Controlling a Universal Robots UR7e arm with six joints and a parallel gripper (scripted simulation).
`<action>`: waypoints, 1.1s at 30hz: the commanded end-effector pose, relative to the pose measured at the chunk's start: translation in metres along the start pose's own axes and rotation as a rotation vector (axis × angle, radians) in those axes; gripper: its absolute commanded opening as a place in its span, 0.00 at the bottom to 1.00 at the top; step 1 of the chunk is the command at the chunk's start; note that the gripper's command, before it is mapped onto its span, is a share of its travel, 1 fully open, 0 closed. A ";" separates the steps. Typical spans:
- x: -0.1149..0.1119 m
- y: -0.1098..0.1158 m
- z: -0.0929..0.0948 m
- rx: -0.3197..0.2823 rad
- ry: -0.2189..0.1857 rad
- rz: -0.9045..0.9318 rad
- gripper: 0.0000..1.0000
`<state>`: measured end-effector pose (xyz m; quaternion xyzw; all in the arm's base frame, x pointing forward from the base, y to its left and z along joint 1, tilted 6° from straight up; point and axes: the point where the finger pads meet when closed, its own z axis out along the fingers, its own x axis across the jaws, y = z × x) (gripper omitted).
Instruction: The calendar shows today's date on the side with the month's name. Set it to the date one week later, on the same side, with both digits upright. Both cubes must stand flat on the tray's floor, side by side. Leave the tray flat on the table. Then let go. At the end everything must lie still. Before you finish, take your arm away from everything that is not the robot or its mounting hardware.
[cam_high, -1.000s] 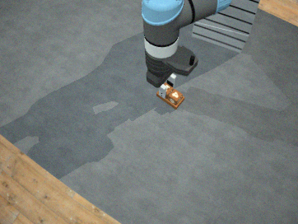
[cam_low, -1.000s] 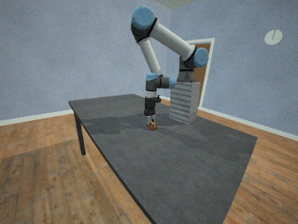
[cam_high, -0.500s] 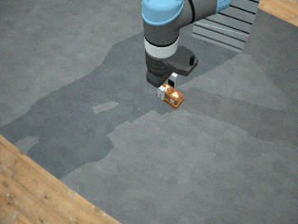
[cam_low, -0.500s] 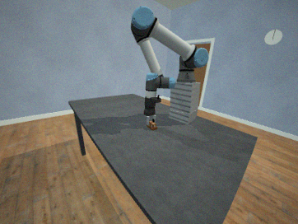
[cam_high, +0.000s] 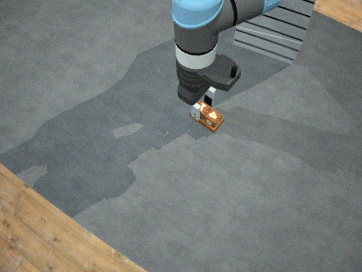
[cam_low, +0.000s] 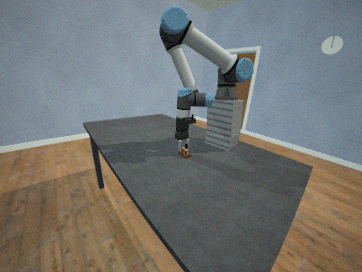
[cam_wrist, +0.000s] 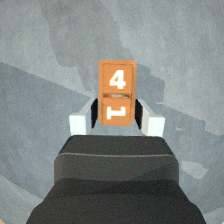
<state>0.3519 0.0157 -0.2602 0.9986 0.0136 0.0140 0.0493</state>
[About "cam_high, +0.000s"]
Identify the orange cube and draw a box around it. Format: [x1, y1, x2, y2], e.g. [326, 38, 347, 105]
[204, 108, 222, 128]
[198, 101, 211, 120]

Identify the orange open tray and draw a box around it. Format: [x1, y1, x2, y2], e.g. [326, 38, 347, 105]
[190, 113, 224, 133]

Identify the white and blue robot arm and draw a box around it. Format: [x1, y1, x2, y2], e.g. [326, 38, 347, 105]
[172, 0, 281, 56]

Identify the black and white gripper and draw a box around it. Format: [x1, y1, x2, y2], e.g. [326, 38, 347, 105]
[175, 43, 242, 121]

